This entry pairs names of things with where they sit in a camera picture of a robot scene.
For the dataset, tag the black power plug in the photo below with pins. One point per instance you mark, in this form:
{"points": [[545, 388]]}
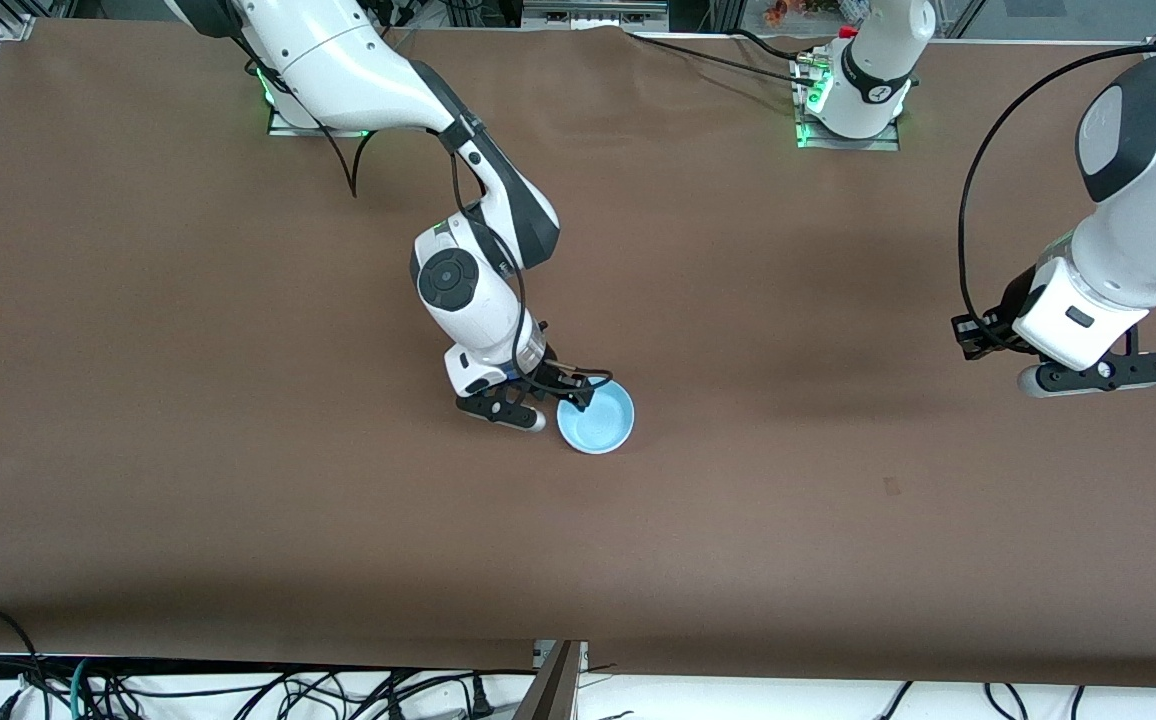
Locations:
{"points": [[480, 700]]}

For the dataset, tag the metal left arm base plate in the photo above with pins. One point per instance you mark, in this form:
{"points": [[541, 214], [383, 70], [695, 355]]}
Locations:
{"points": [[888, 140]]}

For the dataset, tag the dark angled beam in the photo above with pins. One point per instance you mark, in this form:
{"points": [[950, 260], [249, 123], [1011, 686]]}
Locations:
{"points": [[553, 690]]}

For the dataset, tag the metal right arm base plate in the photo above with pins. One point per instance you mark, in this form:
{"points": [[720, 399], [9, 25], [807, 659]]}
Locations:
{"points": [[283, 125]]}

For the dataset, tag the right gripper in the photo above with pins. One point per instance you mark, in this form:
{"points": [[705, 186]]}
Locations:
{"points": [[551, 367]]}

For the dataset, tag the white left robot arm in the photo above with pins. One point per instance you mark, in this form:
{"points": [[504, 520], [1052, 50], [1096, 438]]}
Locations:
{"points": [[1138, 220]]}

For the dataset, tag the light blue bowl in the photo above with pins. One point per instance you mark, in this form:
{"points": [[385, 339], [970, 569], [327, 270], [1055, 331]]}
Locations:
{"points": [[600, 420]]}

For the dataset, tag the brown table cover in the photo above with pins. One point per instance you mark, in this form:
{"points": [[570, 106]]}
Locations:
{"points": [[738, 550]]}

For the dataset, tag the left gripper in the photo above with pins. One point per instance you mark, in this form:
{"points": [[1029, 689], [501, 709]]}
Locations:
{"points": [[1012, 294]]}

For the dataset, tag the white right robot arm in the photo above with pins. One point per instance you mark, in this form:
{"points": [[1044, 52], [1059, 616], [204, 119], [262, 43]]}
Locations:
{"points": [[338, 60]]}

